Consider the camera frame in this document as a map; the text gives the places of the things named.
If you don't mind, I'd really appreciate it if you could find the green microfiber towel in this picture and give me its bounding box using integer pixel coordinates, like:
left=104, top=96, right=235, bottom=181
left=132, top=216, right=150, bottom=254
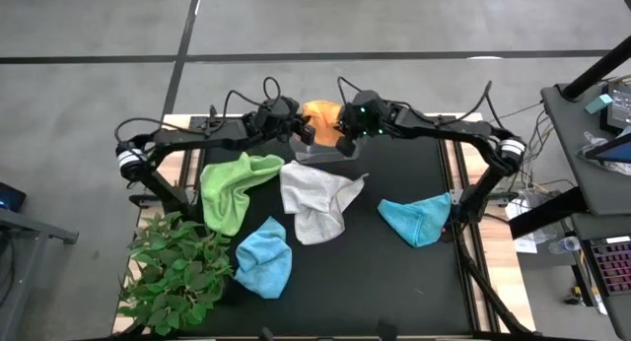
left=199, top=151, right=286, bottom=238

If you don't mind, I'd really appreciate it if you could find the small black yellow tool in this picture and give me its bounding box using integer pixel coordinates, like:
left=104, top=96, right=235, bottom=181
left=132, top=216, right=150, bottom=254
left=564, top=285, right=586, bottom=307

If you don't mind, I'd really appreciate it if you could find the orange microfiber towel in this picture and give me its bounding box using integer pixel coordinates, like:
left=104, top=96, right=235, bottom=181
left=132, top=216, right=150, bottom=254
left=301, top=100, right=345, bottom=148

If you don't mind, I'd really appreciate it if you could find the clear plastic bottle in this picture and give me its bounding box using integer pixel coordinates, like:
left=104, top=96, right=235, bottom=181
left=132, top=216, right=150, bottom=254
left=548, top=236, right=583, bottom=256

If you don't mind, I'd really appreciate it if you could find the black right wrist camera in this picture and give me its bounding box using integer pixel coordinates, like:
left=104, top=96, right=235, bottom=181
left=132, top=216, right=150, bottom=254
left=335, top=136, right=357, bottom=158

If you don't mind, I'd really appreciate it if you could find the black corrugated cable sleeve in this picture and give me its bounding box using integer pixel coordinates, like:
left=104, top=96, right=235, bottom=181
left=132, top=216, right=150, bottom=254
left=456, top=222, right=533, bottom=336

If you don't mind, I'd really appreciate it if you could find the black stand pole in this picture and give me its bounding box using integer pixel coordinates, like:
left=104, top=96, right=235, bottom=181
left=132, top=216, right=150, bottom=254
left=561, top=34, right=631, bottom=101

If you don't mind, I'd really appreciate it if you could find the light blue microfiber towel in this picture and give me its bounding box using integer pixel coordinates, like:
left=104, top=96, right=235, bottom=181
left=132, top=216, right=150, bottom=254
left=234, top=216, right=293, bottom=301

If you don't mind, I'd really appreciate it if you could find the green leafy plant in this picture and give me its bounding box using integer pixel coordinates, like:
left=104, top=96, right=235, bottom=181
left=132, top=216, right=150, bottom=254
left=116, top=210, right=234, bottom=337

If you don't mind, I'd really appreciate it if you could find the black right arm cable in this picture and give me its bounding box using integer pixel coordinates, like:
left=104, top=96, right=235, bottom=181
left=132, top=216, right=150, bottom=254
left=336, top=76, right=494, bottom=126

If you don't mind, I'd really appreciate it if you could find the white paper sheet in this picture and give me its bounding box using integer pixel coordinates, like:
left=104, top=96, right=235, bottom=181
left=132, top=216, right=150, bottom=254
left=512, top=232, right=538, bottom=255

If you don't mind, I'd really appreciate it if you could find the small teal box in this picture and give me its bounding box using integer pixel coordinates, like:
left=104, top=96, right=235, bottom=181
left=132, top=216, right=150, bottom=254
left=585, top=93, right=614, bottom=115

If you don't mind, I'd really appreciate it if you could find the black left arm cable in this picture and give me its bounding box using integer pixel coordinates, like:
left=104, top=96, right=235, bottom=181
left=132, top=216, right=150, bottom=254
left=113, top=76, right=283, bottom=135

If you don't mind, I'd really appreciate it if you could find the dark blue device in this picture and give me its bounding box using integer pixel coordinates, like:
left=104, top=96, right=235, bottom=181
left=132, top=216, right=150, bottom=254
left=0, top=182, right=27, bottom=213

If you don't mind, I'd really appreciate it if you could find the tablet with blue screen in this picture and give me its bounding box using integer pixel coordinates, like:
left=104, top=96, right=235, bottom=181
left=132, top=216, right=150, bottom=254
left=579, top=131, right=631, bottom=165

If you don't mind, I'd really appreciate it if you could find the light grey microfiber towel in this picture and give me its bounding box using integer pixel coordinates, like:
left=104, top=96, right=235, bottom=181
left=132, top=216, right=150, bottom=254
left=279, top=159, right=371, bottom=246

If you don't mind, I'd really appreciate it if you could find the grey metal desk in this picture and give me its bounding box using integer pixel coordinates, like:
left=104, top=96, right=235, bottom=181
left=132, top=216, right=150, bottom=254
left=0, top=207, right=80, bottom=341

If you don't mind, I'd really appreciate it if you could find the black electronic device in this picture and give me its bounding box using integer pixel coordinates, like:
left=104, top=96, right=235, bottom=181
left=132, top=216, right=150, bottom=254
left=601, top=80, right=631, bottom=133

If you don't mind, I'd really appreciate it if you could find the dark grey workstation desk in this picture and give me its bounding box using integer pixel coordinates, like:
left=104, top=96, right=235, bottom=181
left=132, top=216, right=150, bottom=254
left=540, top=82, right=631, bottom=341

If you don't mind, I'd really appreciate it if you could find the backlit keyboard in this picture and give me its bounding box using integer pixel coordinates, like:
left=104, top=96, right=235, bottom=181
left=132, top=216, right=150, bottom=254
left=589, top=235, right=631, bottom=298

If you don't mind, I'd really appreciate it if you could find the teal microfiber towel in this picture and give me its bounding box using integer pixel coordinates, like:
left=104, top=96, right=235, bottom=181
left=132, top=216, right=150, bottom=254
left=377, top=191, right=453, bottom=248

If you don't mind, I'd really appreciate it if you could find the clear plastic bin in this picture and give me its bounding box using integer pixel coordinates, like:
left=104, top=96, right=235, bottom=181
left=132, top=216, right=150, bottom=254
left=288, top=112, right=369, bottom=165

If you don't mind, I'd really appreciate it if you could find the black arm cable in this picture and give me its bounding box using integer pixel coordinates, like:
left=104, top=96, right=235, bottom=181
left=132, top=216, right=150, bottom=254
left=113, top=76, right=283, bottom=135
left=336, top=76, right=494, bottom=126

